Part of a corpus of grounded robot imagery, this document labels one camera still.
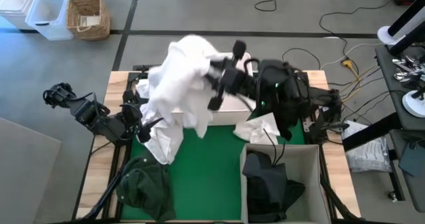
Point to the clear plastic bin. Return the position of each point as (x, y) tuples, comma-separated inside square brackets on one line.
[(50, 14)]

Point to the grey board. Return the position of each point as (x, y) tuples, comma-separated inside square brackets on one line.
[(26, 177)]

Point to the silver metal utensils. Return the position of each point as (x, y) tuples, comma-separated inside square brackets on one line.
[(403, 74)]

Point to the yellow power plug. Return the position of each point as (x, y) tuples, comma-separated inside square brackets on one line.
[(347, 63)]

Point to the white paper card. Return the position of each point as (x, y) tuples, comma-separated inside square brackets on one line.
[(89, 20)]

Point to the wicker basket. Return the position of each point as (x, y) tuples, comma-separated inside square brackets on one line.
[(99, 31)]

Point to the dark green garment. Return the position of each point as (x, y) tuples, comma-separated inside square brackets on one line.
[(142, 187)]

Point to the white stand with pole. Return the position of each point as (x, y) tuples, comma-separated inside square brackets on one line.
[(391, 36), (415, 106)]

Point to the white perforated plastic basket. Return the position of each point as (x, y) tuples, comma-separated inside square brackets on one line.
[(229, 116)]

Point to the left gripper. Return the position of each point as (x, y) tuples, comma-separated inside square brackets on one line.
[(129, 124)]

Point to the grey fabric bin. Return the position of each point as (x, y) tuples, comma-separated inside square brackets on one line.
[(312, 171)]

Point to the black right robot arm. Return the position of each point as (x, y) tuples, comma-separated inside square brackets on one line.
[(275, 72)]

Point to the black rig frame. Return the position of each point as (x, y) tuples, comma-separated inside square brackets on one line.
[(142, 67)]

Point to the white shirt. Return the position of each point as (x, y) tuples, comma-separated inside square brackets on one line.
[(162, 141)]

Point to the black side table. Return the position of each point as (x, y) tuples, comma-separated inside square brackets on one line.
[(418, 190), (386, 74)]

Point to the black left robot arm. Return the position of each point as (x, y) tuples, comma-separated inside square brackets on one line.
[(86, 112)]

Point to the white plastic bin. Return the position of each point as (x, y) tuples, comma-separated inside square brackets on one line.
[(15, 4)]

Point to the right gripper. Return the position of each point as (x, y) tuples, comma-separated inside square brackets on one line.
[(236, 81)]

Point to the black garment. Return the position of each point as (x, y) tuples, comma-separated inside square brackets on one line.
[(286, 127), (265, 180)]

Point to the large white garment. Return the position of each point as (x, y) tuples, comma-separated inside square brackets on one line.
[(179, 81)]

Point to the dark grey folder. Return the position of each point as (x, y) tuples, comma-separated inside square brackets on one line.
[(413, 159)]

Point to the small white cloth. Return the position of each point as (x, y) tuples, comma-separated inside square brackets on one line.
[(255, 131)]

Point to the clear plastic bag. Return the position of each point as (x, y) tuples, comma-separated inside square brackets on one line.
[(368, 154)]

